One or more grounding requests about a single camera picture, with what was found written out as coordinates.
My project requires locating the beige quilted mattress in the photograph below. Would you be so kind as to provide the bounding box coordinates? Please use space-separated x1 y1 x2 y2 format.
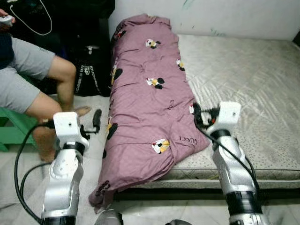
110 34 300 188

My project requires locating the person in grey shorts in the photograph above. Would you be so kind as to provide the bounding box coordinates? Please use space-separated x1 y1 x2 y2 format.
0 7 92 162

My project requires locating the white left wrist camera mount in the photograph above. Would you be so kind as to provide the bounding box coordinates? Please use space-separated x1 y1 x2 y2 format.
53 112 90 150

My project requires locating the robot right leg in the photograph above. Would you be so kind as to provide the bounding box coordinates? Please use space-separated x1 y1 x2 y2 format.
164 219 193 225

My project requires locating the robot left leg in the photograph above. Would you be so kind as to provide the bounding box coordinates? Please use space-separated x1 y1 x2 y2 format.
94 210 123 225

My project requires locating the robot leg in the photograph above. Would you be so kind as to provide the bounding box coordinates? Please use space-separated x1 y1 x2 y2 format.
94 210 123 225
164 219 193 225

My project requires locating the pink cartoon print quilt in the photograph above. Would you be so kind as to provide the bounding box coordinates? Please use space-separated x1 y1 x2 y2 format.
89 14 210 209

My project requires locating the green plastic stool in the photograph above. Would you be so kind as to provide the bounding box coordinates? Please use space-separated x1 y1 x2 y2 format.
0 108 40 151

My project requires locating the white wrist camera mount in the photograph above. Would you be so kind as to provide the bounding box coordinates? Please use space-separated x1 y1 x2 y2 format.
206 102 242 137
53 112 90 150

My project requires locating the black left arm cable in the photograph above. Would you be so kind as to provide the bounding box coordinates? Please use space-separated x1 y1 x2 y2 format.
13 121 56 223

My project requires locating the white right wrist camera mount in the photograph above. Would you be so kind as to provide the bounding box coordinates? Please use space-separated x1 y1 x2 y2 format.
206 102 242 137

